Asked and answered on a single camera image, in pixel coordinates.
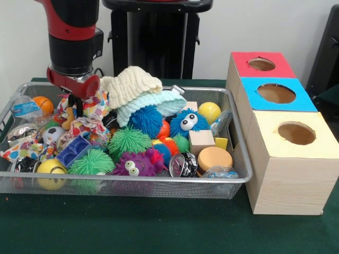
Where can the mint green knit cloth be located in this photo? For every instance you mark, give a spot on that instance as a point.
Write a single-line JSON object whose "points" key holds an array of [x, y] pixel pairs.
{"points": [[159, 103]]}

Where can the tan plush animal toy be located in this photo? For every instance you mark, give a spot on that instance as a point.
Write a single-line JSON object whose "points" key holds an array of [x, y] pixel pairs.
{"points": [[69, 119]]}

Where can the wooden cube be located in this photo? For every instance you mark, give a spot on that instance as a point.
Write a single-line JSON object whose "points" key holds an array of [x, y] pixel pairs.
{"points": [[201, 142]]}

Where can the small green spiky ball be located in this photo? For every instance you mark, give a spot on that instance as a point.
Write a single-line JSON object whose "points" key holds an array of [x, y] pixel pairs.
{"points": [[128, 142]]}

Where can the wooden box with three holes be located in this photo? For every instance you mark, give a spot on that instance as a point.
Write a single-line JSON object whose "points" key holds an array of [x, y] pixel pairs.
{"points": [[288, 174]]}

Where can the clear crumpled plastic packet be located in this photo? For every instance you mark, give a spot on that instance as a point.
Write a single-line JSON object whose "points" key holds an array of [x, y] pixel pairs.
{"points": [[220, 172]]}

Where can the purple plastic block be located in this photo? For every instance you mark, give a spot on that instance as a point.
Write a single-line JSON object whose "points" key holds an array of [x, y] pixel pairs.
{"points": [[74, 151]]}

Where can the cream waffle cloth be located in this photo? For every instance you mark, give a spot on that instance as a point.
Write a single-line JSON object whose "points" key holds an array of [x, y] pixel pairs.
{"points": [[132, 84]]}

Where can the clear plastic bottle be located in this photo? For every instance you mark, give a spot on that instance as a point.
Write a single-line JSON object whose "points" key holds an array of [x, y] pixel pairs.
{"points": [[24, 108]]}

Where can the clear mesh bin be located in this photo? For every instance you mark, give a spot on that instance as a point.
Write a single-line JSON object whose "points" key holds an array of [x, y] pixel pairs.
{"points": [[235, 159]]}

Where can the black chair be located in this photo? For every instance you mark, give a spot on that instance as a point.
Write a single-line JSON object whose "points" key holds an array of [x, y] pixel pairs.
{"points": [[326, 58]]}

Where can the round wooden disc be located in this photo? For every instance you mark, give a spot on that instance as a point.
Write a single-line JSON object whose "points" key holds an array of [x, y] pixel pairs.
{"points": [[214, 159]]}

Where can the small orange basketball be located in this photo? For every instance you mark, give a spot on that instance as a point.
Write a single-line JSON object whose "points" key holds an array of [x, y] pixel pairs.
{"points": [[43, 105]]}

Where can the yellow block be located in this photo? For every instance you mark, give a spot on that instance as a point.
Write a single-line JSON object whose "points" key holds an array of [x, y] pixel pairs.
{"points": [[221, 143]]}

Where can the blue fuzzy ball with eyes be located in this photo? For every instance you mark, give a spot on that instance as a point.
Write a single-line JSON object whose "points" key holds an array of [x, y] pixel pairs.
{"points": [[188, 122]]}

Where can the purple spiky ball with eyes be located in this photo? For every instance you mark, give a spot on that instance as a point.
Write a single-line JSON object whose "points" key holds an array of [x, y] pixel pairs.
{"points": [[136, 164]]}

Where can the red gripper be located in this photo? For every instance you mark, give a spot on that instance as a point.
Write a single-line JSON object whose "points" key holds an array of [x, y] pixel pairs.
{"points": [[74, 83]]}

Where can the teal blue spiky ball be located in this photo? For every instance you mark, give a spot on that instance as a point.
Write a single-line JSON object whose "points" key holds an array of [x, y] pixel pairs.
{"points": [[147, 120]]}

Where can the clear blue plastic packet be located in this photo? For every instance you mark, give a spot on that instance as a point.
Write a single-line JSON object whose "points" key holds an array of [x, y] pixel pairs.
{"points": [[221, 123]]}

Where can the yellow smiley ball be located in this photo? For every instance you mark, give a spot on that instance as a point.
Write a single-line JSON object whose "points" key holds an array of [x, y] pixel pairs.
{"points": [[51, 173]]}

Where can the large polka dot cloth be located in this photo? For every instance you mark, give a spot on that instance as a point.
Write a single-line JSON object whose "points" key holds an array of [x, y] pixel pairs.
{"points": [[95, 126]]}

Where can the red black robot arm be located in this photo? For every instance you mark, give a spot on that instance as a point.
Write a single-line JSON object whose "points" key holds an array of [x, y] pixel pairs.
{"points": [[71, 37]]}

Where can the small black white soccer ball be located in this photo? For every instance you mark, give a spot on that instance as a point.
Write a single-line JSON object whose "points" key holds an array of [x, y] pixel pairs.
{"points": [[53, 135]]}

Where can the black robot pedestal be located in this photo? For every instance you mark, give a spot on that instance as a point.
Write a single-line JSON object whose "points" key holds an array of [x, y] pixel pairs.
{"points": [[159, 42]]}

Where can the large green spiky ball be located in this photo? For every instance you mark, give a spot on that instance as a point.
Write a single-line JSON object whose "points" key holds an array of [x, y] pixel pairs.
{"points": [[91, 162]]}

